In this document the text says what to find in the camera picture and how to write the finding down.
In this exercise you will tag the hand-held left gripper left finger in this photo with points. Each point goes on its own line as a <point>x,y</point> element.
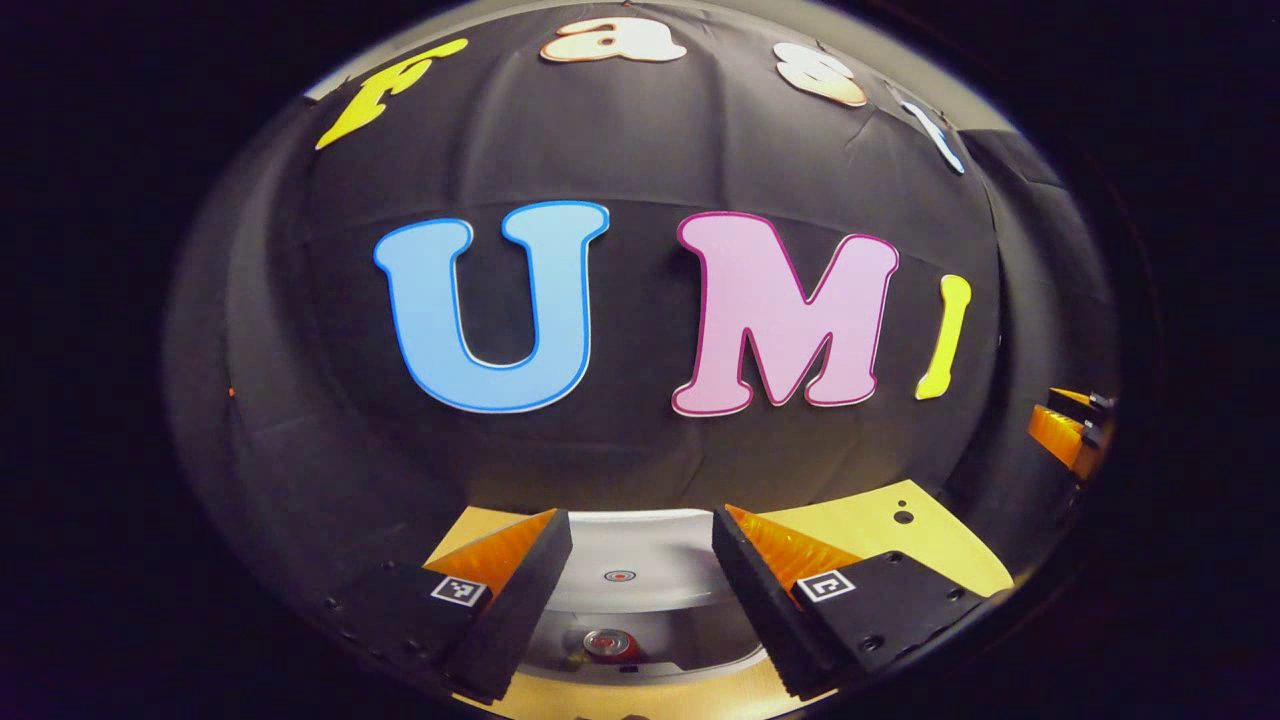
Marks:
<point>520,600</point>

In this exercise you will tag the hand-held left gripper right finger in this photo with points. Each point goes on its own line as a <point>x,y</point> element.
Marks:
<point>755,600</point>

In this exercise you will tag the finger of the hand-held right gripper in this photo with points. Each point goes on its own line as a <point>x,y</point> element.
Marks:
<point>1055,435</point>
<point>1080,402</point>

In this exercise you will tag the red pop can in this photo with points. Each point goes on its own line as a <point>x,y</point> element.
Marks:
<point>610,642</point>

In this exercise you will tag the grey desktop garbage bin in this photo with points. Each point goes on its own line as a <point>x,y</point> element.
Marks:
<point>640,545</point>

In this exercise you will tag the wooden desktop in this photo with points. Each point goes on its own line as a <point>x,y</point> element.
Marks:
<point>880,530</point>

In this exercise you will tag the black backdrop cloth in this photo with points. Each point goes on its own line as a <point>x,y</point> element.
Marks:
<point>620,450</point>

